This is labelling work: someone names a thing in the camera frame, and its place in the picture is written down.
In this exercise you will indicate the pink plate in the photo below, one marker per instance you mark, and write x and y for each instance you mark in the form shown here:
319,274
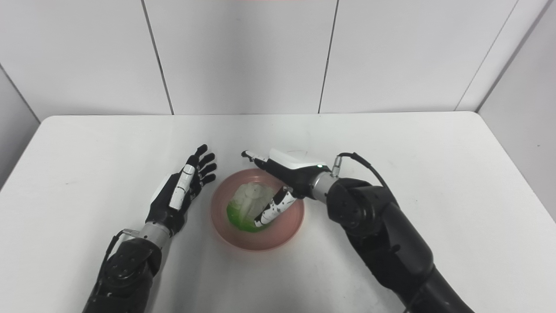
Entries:
256,234

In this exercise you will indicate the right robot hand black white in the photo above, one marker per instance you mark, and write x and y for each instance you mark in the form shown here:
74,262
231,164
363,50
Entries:
291,176

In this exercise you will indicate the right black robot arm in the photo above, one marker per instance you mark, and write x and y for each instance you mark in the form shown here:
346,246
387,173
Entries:
386,239

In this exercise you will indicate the green white cabbage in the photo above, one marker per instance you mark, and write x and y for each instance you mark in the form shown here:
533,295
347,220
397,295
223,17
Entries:
247,206

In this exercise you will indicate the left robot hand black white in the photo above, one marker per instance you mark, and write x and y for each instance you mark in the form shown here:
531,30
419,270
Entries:
180,195

